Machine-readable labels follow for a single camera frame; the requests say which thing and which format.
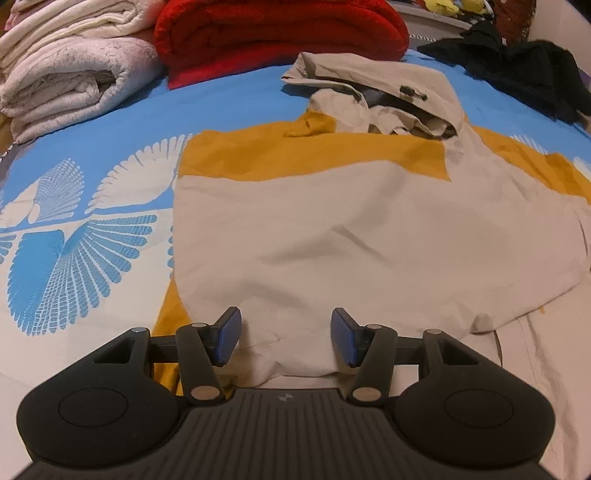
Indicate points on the white folded blanket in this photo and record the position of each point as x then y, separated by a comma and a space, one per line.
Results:
69, 78

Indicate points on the red folded blanket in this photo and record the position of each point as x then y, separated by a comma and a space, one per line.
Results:
277, 37

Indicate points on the cream folded blanket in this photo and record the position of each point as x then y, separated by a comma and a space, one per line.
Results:
64, 23

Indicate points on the yellow plush toys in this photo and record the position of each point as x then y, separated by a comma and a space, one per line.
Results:
455, 4

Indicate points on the brown patterned cushion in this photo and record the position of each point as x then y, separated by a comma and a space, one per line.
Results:
512, 18

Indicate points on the black cloth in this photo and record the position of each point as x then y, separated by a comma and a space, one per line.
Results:
526, 64

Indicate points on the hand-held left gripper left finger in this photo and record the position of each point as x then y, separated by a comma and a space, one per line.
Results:
228, 337

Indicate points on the beige and yellow jacket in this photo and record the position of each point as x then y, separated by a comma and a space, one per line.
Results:
346, 221

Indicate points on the blue bird print bedsheet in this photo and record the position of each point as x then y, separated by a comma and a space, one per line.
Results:
115, 120

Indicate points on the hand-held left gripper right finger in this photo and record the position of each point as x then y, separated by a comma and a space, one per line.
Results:
344, 337

